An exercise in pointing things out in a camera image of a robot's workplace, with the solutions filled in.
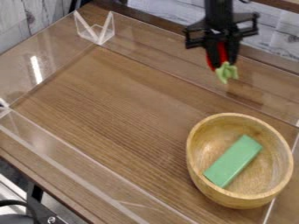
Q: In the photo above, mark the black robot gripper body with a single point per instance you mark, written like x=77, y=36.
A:
x=242, y=26

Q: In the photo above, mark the black table leg bracket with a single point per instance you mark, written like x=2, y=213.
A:
x=46, y=216

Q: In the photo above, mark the light wooden bowl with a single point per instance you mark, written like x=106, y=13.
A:
x=268, y=174

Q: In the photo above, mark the red plush strawberry green leaves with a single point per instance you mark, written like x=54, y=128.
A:
x=226, y=71

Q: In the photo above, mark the green rectangular block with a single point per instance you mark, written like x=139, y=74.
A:
x=233, y=161

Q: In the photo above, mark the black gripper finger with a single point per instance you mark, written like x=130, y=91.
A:
x=233, y=48
x=213, y=53

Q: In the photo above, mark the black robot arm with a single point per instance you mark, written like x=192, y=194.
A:
x=220, y=9

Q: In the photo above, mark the clear acrylic tray barrier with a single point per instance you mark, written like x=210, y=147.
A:
x=103, y=93

